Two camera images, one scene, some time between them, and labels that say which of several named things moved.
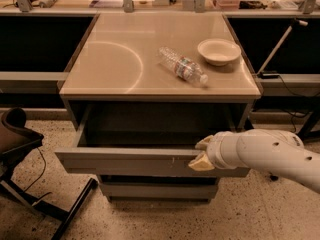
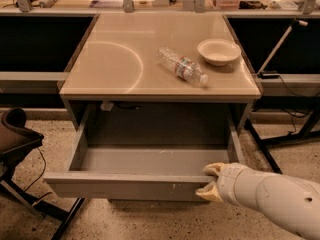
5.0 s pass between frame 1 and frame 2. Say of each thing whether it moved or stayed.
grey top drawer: moved
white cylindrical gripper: moved
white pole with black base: stayed
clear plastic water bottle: stayed
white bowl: stayed
